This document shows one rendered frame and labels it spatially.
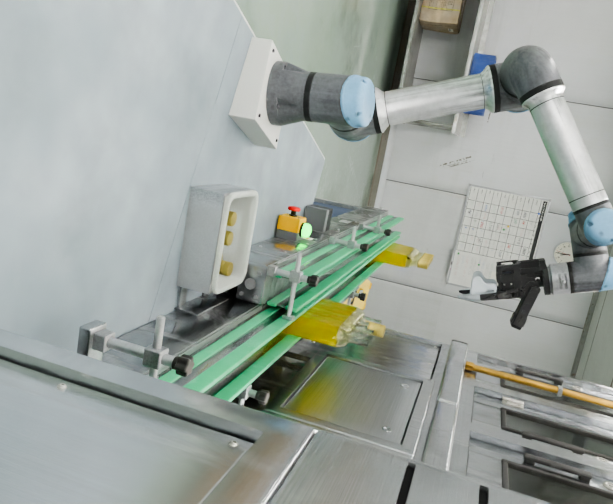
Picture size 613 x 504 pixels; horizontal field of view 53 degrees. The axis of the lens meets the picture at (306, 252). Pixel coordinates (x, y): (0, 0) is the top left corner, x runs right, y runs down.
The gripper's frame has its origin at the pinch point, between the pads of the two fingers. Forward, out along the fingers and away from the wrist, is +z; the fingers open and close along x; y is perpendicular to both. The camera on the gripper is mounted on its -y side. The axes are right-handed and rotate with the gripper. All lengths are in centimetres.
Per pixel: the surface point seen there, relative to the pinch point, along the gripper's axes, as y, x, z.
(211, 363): 3, 54, 43
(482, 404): -35.2, -17.9, 0.2
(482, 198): -12, -579, 11
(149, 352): 14, 83, 37
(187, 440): 13, 109, 17
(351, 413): -20.7, 21.4, 27.1
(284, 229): 21, -22, 52
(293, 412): -16, 31, 38
